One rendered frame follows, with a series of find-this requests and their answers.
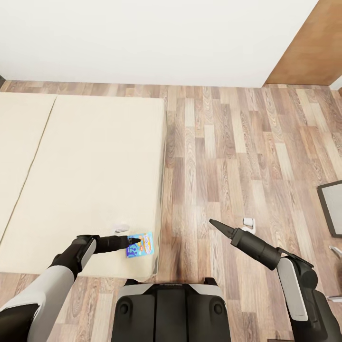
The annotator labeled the board game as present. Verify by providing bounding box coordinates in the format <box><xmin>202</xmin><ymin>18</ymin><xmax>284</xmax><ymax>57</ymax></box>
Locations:
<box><xmin>126</xmin><ymin>232</ymin><xmax>154</xmax><ymax>258</ymax></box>

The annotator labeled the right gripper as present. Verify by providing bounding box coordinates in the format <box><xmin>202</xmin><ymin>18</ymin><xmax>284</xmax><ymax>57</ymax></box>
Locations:
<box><xmin>209</xmin><ymin>219</ymin><xmax>266</xmax><ymax>261</ymax></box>

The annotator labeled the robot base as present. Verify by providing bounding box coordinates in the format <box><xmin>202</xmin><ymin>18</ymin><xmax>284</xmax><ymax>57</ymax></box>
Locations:
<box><xmin>111</xmin><ymin>277</ymin><xmax>231</xmax><ymax>342</ymax></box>

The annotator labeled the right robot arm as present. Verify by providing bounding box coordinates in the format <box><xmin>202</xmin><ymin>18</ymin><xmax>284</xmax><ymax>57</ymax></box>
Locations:
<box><xmin>209</xmin><ymin>218</ymin><xmax>342</xmax><ymax>342</ymax></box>

